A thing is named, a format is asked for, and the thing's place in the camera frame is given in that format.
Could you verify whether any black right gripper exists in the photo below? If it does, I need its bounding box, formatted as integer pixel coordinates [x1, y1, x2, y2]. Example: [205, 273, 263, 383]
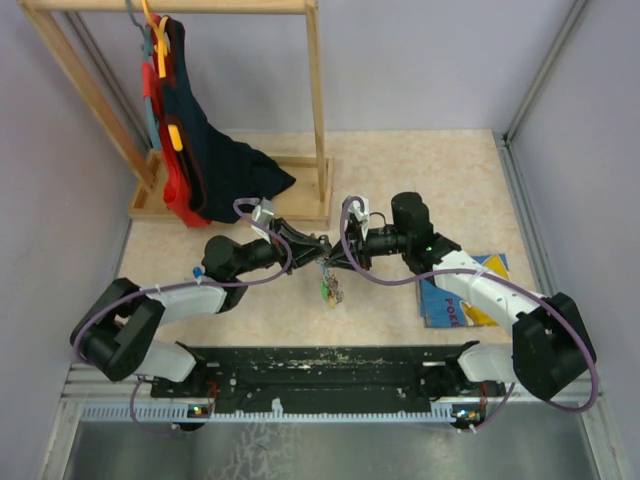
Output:
[325, 220, 411, 272]

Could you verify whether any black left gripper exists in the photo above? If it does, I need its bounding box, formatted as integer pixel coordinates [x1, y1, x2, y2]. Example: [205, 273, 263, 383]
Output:
[232, 217, 332, 277]

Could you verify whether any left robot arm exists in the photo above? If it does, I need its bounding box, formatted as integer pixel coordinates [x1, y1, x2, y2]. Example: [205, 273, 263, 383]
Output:
[70, 219, 331, 397]

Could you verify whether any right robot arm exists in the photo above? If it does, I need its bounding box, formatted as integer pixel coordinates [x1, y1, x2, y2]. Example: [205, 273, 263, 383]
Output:
[329, 192, 599, 406]

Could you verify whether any wooden clothes rack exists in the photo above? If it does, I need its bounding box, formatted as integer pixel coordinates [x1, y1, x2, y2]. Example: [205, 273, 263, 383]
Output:
[19, 1, 333, 229]

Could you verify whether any dark navy garment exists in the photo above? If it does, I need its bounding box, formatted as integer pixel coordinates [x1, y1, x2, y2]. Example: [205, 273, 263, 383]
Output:
[160, 17, 296, 224]

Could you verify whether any blue yellow booklet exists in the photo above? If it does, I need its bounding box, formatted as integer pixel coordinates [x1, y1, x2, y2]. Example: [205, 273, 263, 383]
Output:
[416, 280, 497, 329]

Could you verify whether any red garment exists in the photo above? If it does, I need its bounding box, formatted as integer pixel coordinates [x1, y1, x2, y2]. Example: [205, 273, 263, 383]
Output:
[140, 14, 214, 229]

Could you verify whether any yellow hanger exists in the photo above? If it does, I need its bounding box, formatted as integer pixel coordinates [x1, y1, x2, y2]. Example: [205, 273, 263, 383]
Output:
[141, 1, 170, 136]

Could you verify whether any teal hanger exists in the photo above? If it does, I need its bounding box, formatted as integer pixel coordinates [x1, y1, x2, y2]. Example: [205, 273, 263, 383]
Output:
[125, 0, 162, 151]

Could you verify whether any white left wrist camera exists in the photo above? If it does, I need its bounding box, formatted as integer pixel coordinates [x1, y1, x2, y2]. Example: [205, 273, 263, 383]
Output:
[251, 198, 275, 242]

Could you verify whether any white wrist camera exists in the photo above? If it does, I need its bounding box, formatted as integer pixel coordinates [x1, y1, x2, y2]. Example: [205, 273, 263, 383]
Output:
[348, 196, 371, 238]
[251, 198, 275, 242]

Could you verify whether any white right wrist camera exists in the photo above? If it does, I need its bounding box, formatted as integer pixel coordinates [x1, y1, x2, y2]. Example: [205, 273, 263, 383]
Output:
[348, 196, 371, 238]

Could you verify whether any aluminium corner rail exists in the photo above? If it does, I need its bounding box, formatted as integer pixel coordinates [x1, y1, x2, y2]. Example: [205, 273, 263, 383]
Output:
[501, 0, 591, 146]

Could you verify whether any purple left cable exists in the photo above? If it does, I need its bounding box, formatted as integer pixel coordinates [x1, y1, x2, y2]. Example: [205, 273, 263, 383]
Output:
[72, 197, 294, 436]

